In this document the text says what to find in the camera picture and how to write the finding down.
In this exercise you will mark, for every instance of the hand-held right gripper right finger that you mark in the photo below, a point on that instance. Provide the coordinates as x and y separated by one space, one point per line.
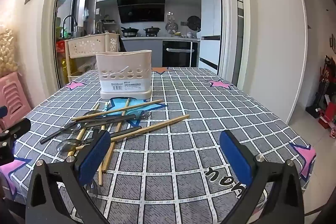
236 158

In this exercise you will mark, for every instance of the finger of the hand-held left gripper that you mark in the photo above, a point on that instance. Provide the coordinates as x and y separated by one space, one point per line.
3 111
17 127

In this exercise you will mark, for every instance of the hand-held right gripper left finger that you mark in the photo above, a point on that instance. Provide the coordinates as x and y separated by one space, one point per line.
94 155

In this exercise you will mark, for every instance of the wooden chopstick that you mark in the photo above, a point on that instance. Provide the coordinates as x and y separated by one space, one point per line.
100 176
107 161
160 124
80 134
118 109

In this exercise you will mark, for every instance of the beige plastic utensil holder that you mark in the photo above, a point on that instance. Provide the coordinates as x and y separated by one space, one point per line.
123 74

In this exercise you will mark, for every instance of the pink plastic stool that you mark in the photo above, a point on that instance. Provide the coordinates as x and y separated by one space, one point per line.
13 100

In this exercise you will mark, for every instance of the blue patterned chopstick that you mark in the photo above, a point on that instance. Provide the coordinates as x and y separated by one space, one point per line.
106 106

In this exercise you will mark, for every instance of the grey checkered star tablecloth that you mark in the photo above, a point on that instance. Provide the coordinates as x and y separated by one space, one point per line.
183 161

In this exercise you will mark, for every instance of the bag of beige balls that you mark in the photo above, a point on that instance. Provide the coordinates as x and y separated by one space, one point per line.
6 50

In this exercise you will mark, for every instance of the yellow oil bottle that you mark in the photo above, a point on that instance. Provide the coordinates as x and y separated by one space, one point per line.
65 66

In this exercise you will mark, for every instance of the red and black floor clutter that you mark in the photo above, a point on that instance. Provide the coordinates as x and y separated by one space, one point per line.
325 98

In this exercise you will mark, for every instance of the beige plastic storage cart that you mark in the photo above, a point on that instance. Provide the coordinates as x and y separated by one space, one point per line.
92 44

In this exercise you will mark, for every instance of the black cloth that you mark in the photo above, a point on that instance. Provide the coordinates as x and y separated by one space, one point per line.
121 45

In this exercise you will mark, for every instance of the black kitchen faucet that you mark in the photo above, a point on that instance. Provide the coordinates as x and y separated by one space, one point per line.
68 18

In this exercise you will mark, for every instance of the black built-in oven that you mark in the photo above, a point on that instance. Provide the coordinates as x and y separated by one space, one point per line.
179 53

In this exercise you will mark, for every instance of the grey kitchen counter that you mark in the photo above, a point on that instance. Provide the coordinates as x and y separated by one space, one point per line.
141 45

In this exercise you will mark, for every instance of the black wok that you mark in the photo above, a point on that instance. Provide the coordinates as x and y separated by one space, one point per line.
130 31

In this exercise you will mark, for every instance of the white refrigerator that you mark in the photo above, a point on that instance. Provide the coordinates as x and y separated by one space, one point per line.
210 29

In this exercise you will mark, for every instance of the black cooking pot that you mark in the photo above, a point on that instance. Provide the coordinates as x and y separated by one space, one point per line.
152 30

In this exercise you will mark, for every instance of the round black hanging pan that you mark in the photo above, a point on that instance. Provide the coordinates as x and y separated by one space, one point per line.
193 22

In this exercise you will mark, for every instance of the round metal steamer rack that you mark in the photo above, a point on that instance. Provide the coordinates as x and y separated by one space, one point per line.
171 28

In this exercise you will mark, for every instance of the black range hood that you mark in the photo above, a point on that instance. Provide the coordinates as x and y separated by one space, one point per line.
141 8

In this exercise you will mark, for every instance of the red wall decoration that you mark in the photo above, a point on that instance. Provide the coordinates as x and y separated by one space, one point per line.
333 43

